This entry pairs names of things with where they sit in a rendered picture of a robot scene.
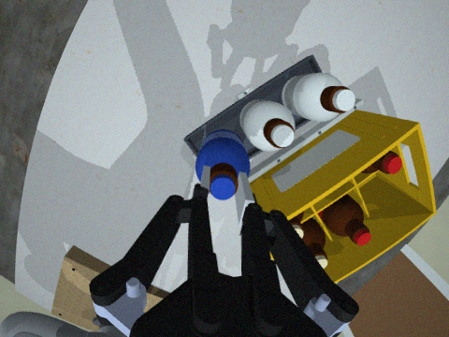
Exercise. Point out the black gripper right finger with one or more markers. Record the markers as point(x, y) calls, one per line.
point(311, 288)

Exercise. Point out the dark brown bottle with cream cap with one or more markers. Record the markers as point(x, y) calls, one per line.
point(315, 238)
point(296, 223)

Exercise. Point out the blue bottle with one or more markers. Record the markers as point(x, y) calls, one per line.
point(224, 152)

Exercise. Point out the grey bottle with dark brown neck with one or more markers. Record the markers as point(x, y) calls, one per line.
point(267, 124)

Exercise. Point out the brown bottle with red cap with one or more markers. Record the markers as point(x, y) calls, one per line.
point(390, 162)
point(345, 216)

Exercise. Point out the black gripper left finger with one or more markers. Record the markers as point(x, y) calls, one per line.
point(119, 293)

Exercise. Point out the white bottle with brown neck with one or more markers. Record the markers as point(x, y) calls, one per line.
point(319, 97)

